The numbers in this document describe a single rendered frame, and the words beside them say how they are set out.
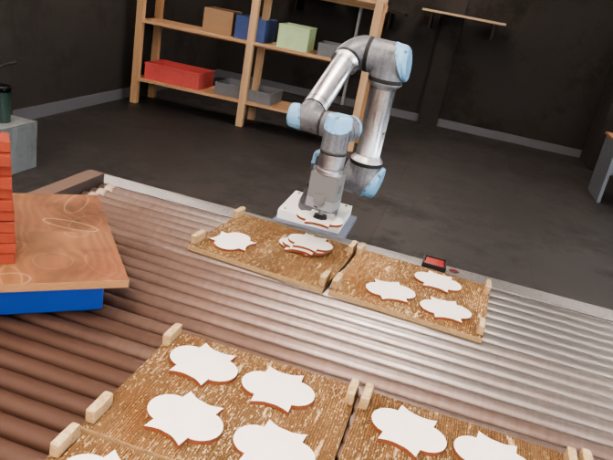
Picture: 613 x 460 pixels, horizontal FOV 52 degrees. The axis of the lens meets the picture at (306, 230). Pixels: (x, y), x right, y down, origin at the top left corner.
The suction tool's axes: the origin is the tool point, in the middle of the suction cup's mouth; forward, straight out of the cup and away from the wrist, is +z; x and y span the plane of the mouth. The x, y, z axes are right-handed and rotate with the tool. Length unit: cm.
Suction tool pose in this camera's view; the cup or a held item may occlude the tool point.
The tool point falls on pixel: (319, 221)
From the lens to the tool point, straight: 184.2
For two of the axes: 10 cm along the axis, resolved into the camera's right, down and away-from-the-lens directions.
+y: 9.0, 3.0, -3.3
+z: -1.8, 9.2, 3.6
